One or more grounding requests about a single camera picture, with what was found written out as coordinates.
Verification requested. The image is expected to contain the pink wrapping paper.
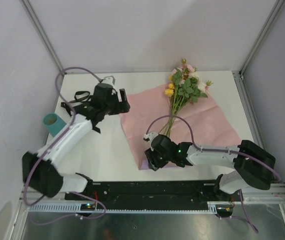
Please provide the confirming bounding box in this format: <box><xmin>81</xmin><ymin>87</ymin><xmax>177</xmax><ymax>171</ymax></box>
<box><xmin>120</xmin><ymin>85</ymin><xmax>241</xmax><ymax>168</ymax></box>

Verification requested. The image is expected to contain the black ribbon gold lettering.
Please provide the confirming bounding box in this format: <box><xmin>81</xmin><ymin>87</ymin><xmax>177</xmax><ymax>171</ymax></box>
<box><xmin>60</xmin><ymin>90</ymin><xmax>92</xmax><ymax>117</ymax></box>

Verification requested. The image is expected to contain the artificial flower bouquet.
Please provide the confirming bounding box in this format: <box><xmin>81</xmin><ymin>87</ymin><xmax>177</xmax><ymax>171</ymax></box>
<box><xmin>159</xmin><ymin>58</ymin><xmax>213</xmax><ymax>137</ymax></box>

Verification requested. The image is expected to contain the purple wrapping paper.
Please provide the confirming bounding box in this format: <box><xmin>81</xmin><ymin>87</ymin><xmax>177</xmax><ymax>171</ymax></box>
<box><xmin>138</xmin><ymin>159</ymin><xmax>179</xmax><ymax>171</ymax></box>

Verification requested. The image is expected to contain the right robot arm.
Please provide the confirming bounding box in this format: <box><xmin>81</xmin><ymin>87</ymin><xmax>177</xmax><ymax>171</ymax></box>
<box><xmin>143</xmin><ymin>132</ymin><xmax>276</xmax><ymax>201</ymax></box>

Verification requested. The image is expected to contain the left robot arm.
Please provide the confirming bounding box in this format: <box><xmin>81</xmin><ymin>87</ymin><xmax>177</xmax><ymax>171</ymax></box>
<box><xmin>22</xmin><ymin>83</ymin><xmax>130</xmax><ymax>200</ymax></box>

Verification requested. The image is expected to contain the teal cylindrical vase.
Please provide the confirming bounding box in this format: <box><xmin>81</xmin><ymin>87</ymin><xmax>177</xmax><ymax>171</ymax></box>
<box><xmin>42</xmin><ymin>113</ymin><xmax>66</xmax><ymax>137</ymax></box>

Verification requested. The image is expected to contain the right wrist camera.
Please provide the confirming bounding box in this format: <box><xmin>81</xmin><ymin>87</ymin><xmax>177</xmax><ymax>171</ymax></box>
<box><xmin>143</xmin><ymin>132</ymin><xmax>159</xmax><ymax>142</ymax></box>

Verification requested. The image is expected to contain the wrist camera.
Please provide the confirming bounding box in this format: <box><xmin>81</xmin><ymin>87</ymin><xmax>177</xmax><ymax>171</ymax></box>
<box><xmin>101</xmin><ymin>75</ymin><xmax>116</xmax><ymax>87</ymax></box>
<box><xmin>143</xmin><ymin>132</ymin><xmax>159</xmax><ymax>142</ymax></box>

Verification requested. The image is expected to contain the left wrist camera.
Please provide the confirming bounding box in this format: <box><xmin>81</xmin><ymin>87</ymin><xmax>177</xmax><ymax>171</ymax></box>
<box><xmin>101</xmin><ymin>75</ymin><xmax>116</xmax><ymax>87</ymax></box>

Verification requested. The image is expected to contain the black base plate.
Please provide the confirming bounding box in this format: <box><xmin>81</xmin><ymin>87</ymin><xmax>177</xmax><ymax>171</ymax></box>
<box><xmin>64</xmin><ymin>179</ymin><xmax>243</xmax><ymax>211</ymax></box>

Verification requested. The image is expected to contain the slotted cable duct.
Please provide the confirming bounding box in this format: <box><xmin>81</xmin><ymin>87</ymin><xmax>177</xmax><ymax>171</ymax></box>
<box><xmin>29</xmin><ymin>201</ymin><xmax>233</xmax><ymax>216</ymax></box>

